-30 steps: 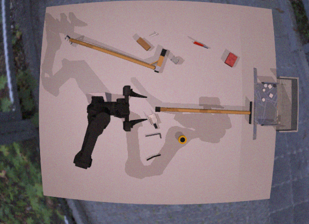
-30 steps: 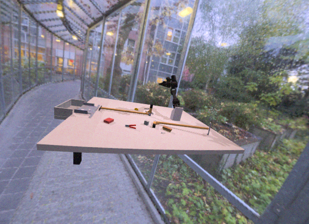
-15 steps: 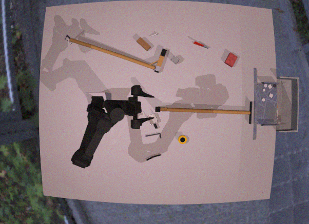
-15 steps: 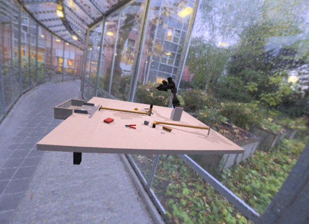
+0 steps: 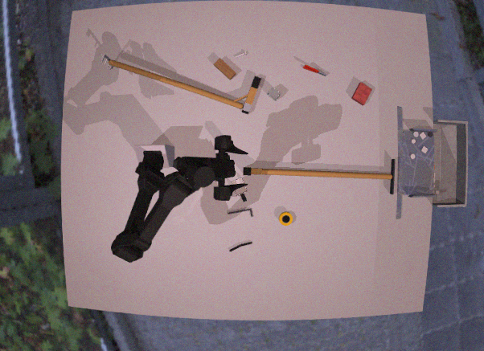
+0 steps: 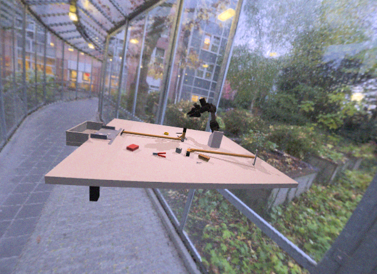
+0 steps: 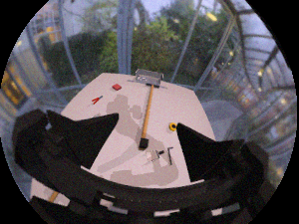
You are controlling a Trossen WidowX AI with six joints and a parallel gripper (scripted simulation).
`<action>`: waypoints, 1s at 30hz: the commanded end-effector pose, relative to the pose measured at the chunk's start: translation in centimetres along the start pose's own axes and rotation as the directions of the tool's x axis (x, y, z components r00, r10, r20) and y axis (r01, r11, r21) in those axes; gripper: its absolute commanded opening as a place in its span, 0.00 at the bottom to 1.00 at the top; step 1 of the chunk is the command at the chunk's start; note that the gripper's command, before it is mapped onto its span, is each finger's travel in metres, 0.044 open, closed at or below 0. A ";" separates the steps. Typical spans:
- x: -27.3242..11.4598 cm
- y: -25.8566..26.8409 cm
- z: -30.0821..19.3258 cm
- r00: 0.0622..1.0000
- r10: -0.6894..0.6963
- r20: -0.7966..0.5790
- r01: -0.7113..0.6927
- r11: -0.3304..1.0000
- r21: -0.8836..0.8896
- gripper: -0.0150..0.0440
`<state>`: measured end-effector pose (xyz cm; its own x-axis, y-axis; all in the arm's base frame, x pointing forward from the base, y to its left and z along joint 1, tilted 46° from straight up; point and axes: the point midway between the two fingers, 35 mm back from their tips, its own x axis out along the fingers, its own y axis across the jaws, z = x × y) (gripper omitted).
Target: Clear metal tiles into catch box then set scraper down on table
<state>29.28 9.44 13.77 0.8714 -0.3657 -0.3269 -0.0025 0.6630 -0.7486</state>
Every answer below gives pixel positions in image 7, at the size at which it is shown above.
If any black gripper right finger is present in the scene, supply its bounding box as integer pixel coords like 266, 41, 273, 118
176, 122, 245, 183

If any red square tile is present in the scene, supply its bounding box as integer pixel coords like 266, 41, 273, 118
112, 84, 122, 91

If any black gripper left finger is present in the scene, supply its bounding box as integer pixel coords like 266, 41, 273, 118
48, 111, 119, 169

